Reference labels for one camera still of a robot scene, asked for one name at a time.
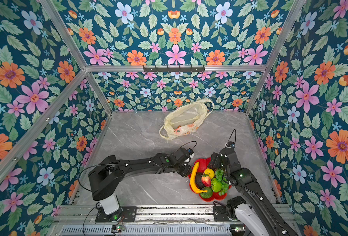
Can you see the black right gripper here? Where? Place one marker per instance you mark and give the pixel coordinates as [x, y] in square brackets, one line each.
[216, 161]

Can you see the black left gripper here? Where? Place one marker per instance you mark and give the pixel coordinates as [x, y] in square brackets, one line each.
[187, 171]

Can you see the green grapes bunch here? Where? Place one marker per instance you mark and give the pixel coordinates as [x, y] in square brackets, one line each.
[219, 174]

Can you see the red flower-shaped plate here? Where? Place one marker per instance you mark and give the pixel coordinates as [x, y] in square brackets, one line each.
[203, 165]

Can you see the green bell pepper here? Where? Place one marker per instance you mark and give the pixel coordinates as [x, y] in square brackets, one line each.
[216, 185]

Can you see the red apple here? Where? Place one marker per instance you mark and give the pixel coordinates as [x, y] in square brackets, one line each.
[206, 180]

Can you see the dark brown avocado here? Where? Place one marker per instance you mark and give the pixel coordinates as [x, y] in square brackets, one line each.
[198, 181]

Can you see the yellow banana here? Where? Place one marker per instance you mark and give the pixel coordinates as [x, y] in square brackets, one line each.
[192, 180]

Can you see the cream plastic bag orange print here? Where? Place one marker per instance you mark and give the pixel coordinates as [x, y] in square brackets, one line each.
[186, 119]

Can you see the green avocado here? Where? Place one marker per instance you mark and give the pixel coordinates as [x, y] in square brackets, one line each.
[206, 193]

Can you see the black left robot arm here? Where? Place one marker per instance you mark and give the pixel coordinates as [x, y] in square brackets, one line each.
[106, 176]

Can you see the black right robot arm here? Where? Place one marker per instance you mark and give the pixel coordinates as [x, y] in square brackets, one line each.
[251, 207]

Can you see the small circuit board right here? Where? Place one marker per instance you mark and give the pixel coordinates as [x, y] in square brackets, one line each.
[237, 230]

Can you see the small circuit board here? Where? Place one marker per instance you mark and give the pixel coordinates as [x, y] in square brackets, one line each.
[237, 230]
[118, 229]

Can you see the small circuit board left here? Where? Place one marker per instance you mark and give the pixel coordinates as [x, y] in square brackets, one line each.
[118, 229]

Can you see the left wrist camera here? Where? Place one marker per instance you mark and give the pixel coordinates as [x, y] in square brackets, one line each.
[191, 152]

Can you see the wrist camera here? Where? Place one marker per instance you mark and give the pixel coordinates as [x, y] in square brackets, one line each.
[191, 152]
[230, 144]

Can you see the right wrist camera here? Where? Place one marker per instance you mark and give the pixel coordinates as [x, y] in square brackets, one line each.
[230, 144]

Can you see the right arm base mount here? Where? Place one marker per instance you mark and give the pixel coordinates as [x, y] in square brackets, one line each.
[224, 212]

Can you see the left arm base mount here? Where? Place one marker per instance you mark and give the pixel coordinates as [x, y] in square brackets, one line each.
[125, 214]

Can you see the black hook rail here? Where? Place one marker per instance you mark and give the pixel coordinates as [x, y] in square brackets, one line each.
[176, 68]

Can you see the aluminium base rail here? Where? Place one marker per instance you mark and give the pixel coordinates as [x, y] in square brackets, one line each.
[151, 220]

